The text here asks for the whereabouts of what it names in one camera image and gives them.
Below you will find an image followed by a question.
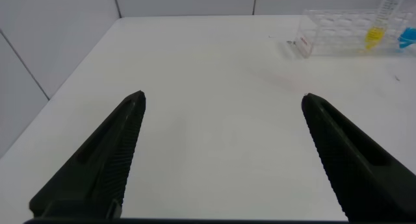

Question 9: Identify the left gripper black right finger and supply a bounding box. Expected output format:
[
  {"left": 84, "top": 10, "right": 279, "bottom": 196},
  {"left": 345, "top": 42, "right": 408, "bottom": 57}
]
[{"left": 301, "top": 92, "right": 416, "bottom": 223}]

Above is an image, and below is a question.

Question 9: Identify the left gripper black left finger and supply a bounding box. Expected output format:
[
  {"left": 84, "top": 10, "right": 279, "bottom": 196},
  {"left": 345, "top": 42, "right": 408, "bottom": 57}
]
[{"left": 28, "top": 90, "right": 147, "bottom": 220}]

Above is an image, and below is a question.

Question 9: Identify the yellow pigment test tube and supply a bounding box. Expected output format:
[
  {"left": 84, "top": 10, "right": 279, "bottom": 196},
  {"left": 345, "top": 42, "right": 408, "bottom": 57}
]
[{"left": 363, "top": 0, "right": 409, "bottom": 53}]

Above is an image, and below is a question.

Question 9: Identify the blue pigment test tube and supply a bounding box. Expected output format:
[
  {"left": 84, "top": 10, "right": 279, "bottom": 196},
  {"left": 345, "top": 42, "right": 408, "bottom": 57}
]
[{"left": 398, "top": 27, "right": 416, "bottom": 50}]

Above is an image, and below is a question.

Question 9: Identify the clear acrylic test tube rack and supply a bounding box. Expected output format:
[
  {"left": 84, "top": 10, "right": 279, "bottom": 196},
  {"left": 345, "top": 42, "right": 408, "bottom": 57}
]
[{"left": 294, "top": 8, "right": 416, "bottom": 59}]

